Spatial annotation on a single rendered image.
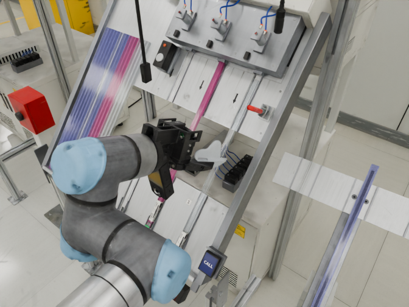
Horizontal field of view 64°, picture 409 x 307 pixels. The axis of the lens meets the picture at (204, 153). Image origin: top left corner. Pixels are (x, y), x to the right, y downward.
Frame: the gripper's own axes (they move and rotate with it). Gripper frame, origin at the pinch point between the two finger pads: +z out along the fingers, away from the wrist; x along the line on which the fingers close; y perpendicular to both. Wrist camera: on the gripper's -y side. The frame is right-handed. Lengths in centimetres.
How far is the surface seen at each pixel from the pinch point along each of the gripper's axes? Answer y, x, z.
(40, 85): -25, 135, 44
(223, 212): -14.5, -6.6, 7.0
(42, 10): 14, 131, 37
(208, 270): -25.4, -11.1, -0.6
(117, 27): 19, 53, 16
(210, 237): -21.4, -6.5, 5.2
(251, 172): -2.4, -9.2, 9.1
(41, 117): -26, 90, 18
